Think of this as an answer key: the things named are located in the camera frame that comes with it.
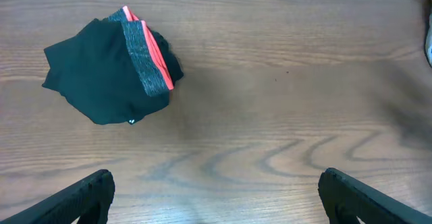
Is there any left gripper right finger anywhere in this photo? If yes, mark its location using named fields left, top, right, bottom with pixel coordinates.
left=318, top=168, right=431, bottom=224

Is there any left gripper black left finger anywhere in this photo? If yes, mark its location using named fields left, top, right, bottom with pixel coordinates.
left=2, top=169, right=115, bottom=224

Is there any black leggings red waistband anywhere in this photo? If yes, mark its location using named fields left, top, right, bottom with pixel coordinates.
left=42, top=6, right=184, bottom=125

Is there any white t-shirt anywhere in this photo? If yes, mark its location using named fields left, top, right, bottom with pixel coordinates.
left=423, top=0, right=431, bottom=66

